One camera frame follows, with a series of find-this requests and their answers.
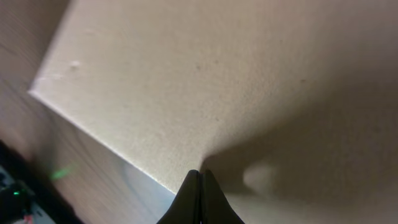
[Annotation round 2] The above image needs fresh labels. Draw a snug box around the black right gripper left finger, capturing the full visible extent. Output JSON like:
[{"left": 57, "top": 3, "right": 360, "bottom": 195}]
[{"left": 157, "top": 170, "right": 200, "bottom": 224}]

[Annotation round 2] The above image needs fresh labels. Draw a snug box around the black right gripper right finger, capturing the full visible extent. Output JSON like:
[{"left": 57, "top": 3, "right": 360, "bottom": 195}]
[{"left": 200, "top": 170, "right": 244, "bottom": 224}]

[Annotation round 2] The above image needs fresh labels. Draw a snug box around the brown cardboard box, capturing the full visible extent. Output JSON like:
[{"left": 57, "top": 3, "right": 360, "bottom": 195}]
[{"left": 30, "top": 0, "right": 397, "bottom": 223}]

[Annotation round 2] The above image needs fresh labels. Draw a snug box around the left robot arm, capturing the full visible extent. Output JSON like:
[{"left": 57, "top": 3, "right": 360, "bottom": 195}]
[{"left": 1, "top": 142, "right": 83, "bottom": 224}]

